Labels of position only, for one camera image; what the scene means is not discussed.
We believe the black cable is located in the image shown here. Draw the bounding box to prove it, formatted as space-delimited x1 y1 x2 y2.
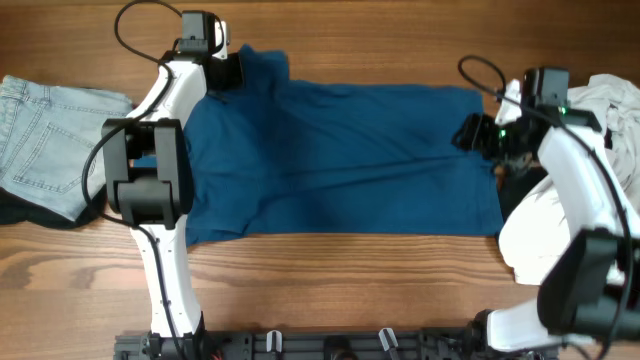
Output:
81 0 184 360
457 54 636 351

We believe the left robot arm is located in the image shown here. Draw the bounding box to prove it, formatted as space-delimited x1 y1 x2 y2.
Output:
101 10 243 359

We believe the left black cable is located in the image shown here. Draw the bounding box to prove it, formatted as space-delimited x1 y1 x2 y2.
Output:
81 0 184 360

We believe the dark garment under shorts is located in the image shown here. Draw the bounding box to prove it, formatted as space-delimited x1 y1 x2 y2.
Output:
1 186 97 230

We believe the white garment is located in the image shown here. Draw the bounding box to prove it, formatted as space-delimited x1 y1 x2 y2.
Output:
498 74 639 285

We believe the black garment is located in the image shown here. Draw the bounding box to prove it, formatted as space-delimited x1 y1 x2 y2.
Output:
498 168 547 220

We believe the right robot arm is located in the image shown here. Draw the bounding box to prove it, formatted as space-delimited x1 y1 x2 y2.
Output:
454 67 639 357

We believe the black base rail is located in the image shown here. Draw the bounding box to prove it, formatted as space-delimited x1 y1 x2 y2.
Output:
113 328 559 360

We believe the blue t-shirt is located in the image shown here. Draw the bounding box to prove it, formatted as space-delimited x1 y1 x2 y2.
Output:
184 46 503 245

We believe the right black cable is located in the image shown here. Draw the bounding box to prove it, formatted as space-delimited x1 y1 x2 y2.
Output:
457 54 636 351

